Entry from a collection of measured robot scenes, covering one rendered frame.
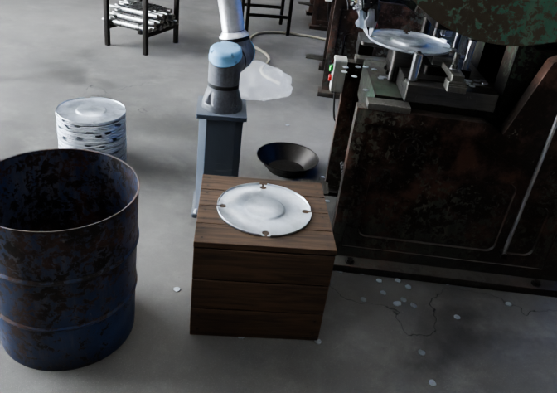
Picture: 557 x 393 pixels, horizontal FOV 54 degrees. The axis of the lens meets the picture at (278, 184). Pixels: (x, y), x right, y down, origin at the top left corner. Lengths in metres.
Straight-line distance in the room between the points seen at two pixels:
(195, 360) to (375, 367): 0.53
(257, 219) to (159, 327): 0.45
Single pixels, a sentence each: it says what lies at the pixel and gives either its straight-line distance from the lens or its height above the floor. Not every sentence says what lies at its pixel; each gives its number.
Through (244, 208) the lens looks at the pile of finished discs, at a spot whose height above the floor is 0.35.
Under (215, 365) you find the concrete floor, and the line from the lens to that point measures 1.68.
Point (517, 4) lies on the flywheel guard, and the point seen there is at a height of 1.03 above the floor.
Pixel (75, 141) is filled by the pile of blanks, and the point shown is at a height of 0.16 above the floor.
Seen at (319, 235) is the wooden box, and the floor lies 0.35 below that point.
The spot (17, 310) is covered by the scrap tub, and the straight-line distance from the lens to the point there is 1.57.
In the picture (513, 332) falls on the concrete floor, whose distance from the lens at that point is 2.08.
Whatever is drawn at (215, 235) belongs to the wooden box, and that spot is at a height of 0.35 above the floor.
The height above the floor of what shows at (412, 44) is 0.79.
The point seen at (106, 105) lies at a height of 0.24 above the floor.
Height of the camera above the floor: 1.26
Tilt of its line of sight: 30 degrees down
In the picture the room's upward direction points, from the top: 8 degrees clockwise
